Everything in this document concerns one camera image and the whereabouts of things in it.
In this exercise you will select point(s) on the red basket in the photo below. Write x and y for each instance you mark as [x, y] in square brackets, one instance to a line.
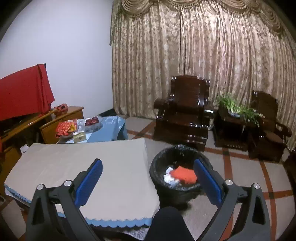
[61, 109]

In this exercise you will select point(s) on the dark wooden armchair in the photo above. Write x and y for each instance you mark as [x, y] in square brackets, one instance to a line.
[266, 129]
[182, 109]

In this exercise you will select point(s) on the glass fruit bowl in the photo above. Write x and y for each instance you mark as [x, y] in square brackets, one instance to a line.
[92, 128]

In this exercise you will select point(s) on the white cardboard box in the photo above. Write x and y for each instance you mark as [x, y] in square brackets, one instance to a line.
[24, 149]

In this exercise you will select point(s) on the white blue carton box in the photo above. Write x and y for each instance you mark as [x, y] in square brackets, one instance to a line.
[170, 179]

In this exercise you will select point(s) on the red patterned packet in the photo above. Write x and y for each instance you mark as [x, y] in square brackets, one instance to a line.
[64, 127]

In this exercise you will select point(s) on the yellow snack packet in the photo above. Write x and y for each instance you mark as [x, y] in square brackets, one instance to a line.
[74, 127]

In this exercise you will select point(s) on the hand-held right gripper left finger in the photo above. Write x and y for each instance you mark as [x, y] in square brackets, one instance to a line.
[89, 183]

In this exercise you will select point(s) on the wooden television cabinet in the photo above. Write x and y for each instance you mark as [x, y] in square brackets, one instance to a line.
[62, 122]

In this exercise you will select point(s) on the dark wooden side table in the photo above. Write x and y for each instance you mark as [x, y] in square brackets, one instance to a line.
[229, 134]

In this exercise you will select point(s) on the beige patterned curtain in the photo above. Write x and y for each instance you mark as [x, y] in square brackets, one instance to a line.
[185, 46]

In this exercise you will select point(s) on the orange ribbed cloth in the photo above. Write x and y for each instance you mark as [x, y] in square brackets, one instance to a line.
[183, 173]

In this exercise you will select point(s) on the red cloth cover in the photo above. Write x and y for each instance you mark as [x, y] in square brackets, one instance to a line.
[23, 92]

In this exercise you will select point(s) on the gold tissue box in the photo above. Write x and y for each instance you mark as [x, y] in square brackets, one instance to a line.
[79, 136]

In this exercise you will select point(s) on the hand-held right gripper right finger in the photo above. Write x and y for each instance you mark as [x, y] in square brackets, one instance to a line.
[208, 183]

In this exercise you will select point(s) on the black bagged trash bin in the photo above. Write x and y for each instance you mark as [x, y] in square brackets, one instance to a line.
[159, 185]

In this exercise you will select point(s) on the blue tablecloth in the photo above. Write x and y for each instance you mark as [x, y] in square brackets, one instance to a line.
[111, 129]

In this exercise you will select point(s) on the green potted plant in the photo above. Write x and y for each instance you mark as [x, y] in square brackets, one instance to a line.
[231, 102]

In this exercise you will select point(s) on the grey tablecloth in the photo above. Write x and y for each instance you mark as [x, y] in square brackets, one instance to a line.
[69, 157]

